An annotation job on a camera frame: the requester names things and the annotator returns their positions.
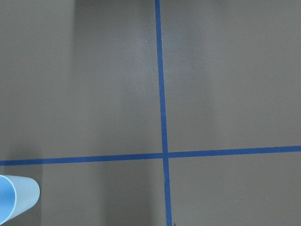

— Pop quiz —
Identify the light blue plastic cup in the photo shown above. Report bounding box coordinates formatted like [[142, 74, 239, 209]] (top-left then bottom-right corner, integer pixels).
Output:
[[0, 175, 40, 224]]

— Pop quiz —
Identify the blue tape line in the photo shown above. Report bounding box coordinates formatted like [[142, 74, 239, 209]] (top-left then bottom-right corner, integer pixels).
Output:
[[0, 146, 301, 166], [155, 0, 173, 226]]

